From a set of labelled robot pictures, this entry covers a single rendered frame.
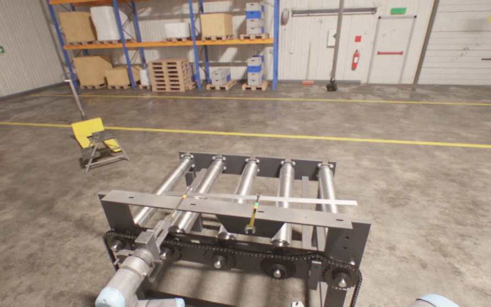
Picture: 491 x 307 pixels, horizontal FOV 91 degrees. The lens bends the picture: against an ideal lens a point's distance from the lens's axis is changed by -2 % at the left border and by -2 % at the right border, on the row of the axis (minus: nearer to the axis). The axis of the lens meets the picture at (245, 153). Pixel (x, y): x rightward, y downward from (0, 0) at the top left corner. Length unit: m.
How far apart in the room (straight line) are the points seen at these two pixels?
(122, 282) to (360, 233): 0.93
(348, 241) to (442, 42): 9.96
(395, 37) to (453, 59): 2.08
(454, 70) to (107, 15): 12.05
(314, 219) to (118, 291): 0.76
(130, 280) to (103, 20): 10.26
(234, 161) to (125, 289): 1.45
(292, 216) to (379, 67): 9.43
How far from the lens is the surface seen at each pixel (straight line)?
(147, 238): 1.00
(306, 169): 2.08
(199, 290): 2.33
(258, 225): 1.22
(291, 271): 1.33
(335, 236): 1.22
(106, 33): 10.85
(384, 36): 10.22
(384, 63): 10.33
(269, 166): 2.09
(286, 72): 10.02
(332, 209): 1.60
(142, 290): 1.92
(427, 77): 10.91
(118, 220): 1.55
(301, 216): 1.12
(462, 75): 11.38
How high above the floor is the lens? 1.90
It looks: 27 degrees down
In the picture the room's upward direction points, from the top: 2 degrees counter-clockwise
